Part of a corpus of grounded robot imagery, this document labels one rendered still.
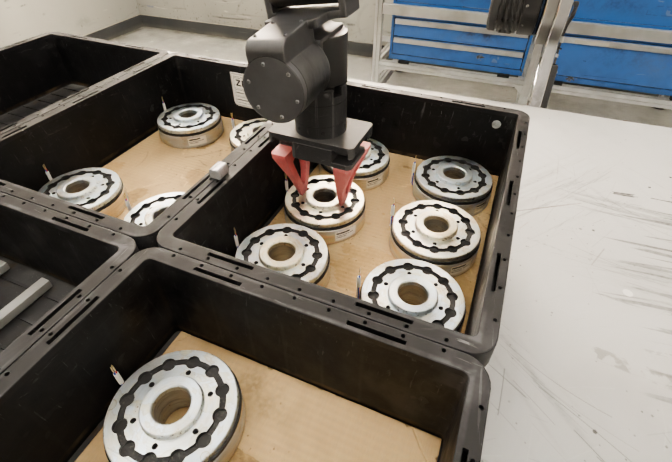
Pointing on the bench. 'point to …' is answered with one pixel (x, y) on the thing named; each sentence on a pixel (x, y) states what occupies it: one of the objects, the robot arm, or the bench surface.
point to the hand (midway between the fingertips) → (322, 192)
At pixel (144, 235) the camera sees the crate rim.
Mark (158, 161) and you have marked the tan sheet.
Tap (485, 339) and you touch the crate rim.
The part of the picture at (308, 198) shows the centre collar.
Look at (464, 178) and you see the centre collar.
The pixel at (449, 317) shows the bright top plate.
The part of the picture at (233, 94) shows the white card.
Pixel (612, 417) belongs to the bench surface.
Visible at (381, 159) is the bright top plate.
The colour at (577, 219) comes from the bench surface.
